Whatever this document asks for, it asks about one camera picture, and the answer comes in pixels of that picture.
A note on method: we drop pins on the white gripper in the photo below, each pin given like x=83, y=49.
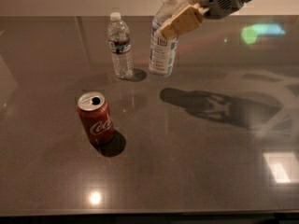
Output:
x=215, y=1

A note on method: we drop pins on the blue label plastic bottle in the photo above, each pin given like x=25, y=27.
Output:
x=162, y=51

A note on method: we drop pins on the clear water bottle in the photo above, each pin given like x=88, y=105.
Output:
x=119, y=40

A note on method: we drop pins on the red cola can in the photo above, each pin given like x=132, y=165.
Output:
x=93, y=111

